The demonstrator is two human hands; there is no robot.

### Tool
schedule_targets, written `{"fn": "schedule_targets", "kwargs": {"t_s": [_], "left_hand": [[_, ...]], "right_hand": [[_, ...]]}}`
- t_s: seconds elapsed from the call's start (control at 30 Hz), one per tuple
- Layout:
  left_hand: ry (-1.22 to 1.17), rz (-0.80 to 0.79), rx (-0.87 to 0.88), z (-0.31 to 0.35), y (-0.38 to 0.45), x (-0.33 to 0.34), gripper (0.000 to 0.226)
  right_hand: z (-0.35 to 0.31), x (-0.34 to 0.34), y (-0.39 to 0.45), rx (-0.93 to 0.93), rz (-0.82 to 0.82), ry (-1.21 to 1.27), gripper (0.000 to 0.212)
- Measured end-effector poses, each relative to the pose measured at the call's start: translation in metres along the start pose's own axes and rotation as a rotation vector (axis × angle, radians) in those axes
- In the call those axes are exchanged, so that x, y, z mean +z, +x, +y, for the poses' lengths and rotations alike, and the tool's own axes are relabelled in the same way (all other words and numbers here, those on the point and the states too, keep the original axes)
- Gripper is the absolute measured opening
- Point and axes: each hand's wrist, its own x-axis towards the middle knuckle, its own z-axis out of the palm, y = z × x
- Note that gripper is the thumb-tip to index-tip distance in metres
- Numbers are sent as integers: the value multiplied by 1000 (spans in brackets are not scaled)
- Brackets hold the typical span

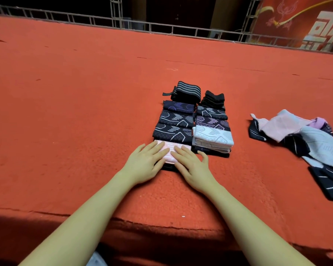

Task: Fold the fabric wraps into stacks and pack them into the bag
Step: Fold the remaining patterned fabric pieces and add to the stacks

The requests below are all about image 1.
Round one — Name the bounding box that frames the person's right hand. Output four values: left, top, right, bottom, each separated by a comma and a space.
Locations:
170, 144, 220, 194

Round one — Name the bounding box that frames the person's left hand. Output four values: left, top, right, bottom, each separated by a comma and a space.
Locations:
121, 140, 171, 186

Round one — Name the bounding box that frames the single navy purple-cuffed sock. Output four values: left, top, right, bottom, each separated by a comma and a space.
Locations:
160, 162, 181, 172

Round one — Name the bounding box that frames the single black white-patterned sock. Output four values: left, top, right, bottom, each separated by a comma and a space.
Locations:
152, 123, 194, 145
158, 110, 195, 128

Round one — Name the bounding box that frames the single black purple-lined sock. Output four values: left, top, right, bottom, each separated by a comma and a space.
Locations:
195, 116, 232, 131

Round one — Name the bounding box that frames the single black grey-striped sock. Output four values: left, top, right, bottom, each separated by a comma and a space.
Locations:
196, 106, 229, 121

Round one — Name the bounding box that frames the person's right forearm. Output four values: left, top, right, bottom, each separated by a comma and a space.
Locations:
205, 183, 314, 266

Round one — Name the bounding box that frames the person's left forearm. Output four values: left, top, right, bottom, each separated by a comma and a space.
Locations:
19, 171, 139, 266

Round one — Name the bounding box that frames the person's pale blue clothing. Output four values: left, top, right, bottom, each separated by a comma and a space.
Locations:
86, 251, 109, 266

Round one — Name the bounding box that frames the heap of dark patterned socks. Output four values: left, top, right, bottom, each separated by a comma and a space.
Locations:
248, 116, 333, 158

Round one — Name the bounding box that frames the single black white-lined sock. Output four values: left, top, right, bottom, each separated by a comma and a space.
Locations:
308, 164, 333, 204

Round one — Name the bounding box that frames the grey metal truss tower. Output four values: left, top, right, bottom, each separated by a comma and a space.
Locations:
109, 0, 124, 28
240, 0, 260, 42

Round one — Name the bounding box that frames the dark brown door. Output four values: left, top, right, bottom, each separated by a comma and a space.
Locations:
147, 0, 217, 28

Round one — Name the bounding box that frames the red banner with white print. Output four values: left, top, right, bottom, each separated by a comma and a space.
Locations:
254, 0, 333, 53

